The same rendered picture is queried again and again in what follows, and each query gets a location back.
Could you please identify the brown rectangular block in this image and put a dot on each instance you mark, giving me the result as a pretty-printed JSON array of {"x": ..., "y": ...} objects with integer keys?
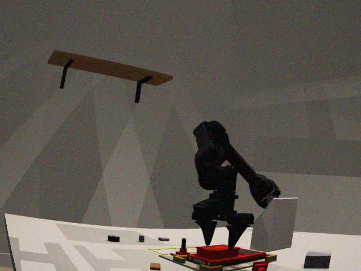
[{"x": 155, "y": 266}]

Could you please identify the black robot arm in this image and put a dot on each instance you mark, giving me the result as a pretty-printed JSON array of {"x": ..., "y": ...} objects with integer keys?
[{"x": 214, "y": 149}]

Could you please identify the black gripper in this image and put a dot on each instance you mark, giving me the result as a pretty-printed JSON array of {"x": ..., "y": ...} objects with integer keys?
[{"x": 238, "y": 222}]

